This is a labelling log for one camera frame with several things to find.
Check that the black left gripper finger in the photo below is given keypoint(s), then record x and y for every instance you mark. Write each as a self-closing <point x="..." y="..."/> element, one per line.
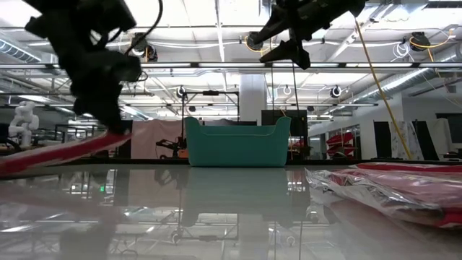
<point x="99" y="112"/>

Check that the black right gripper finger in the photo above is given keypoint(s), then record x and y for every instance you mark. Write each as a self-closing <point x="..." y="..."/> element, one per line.
<point x="285" y="52"/>
<point x="274" y="29"/>

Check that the red popcorn bag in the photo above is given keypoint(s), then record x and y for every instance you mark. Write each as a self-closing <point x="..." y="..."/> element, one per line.
<point x="415" y="195"/>
<point x="408" y="167"/>
<point x="54" y="155"/>

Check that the black background robot arm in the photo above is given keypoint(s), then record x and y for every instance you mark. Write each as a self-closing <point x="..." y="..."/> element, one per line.
<point x="173" y="144"/>

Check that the pink curtain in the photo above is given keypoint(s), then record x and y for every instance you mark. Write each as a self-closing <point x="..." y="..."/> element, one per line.
<point x="151" y="141"/>

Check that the black screen panel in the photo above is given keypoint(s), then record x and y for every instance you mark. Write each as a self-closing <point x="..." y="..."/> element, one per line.
<point x="299" y="126"/>

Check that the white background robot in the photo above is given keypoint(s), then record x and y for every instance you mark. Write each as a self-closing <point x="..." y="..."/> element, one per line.
<point x="23" y="122"/>

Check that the long ceiling light bar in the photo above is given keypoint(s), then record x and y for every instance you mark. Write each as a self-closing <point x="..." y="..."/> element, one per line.
<point x="379" y="65"/>

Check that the red stacked items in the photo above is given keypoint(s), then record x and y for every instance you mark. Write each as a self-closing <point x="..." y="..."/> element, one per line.
<point x="341" y="139"/>

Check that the teal plastic basket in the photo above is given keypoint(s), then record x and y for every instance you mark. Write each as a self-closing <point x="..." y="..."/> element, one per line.
<point x="238" y="148"/>

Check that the black door panel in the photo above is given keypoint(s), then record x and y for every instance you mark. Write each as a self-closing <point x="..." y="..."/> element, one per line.
<point x="426" y="139"/>
<point x="382" y="139"/>

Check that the white marbled board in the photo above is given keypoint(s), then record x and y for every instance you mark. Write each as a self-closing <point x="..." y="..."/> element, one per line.
<point x="406" y="141"/>

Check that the black monitor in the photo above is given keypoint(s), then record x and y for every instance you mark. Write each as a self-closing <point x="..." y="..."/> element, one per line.
<point x="449" y="128"/>

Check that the black table frame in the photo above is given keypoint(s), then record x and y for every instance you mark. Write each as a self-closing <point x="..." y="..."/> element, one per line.
<point x="159" y="161"/>

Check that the silver ventilation duct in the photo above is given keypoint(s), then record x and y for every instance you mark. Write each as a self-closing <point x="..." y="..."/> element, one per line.
<point x="18" y="52"/>
<point x="415" y="77"/>

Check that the black background camera rig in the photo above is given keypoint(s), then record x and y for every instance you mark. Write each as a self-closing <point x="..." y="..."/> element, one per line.
<point x="211" y="92"/>

